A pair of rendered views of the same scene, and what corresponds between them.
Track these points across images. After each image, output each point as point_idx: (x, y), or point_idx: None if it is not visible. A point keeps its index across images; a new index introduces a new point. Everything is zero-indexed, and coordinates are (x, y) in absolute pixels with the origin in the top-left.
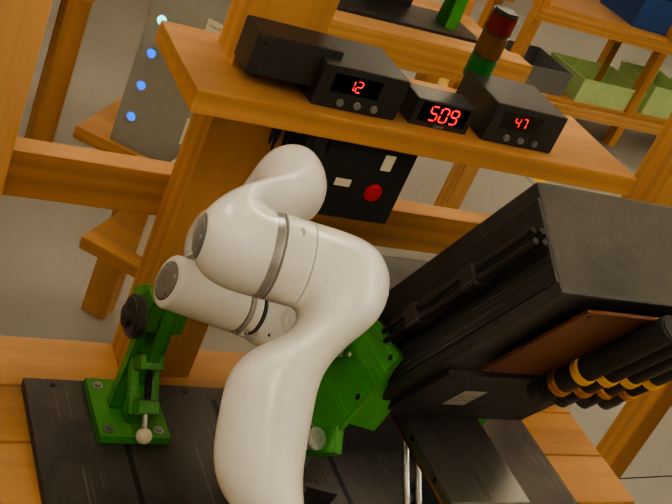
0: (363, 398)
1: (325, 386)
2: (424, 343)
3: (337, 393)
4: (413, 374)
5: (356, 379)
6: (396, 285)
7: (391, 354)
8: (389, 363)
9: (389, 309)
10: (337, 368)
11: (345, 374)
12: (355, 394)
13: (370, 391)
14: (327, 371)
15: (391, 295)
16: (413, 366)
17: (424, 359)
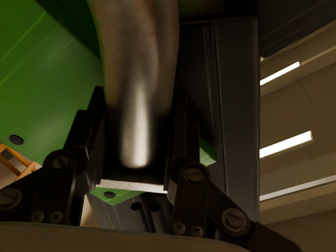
0: (17, 152)
1: (6, 32)
2: (132, 230)
3: (2, 83)
4: (91, 195)
5: (54, 134)
6: (255, 196)
7: (115, 196)
8: (98, 193)
9: (213, 177)
10: (72, 75)
11: (60, 104)
12: (19, 134)
13: (37, 162)
14: (57, 34)
15: (241, 182)
16: (101, 203)
17: (110, 224)
